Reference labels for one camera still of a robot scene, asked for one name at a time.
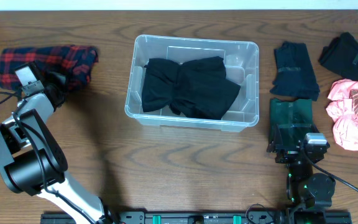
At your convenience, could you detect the dark green garment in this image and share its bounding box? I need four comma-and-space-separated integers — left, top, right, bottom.
267, 98, 314, 152

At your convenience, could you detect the red navy plaid shirt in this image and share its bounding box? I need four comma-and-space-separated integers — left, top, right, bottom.
0, 45, 98, 91

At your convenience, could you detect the pink shirt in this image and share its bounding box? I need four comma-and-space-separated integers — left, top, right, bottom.
326, 79, 358, 151

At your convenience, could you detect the dark navy garment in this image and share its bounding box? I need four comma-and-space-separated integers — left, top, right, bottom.
270, 41, 320, 101

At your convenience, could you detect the black shirt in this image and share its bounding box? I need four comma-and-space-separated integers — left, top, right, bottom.
142, 57, 241, 120

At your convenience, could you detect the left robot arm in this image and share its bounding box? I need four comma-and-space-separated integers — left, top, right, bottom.
0, 72, 119, 223

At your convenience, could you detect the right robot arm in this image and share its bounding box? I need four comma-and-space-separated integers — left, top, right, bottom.
267, 124, 336, 223

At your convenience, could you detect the black folded garment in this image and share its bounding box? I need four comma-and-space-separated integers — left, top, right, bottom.
318, 32, 358, 81

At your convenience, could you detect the clear plastic storage bin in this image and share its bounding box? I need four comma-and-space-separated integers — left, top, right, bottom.
124, 34, 260, 132

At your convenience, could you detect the black mounting rail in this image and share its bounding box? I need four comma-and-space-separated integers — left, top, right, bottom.
40, 211, 353, 224

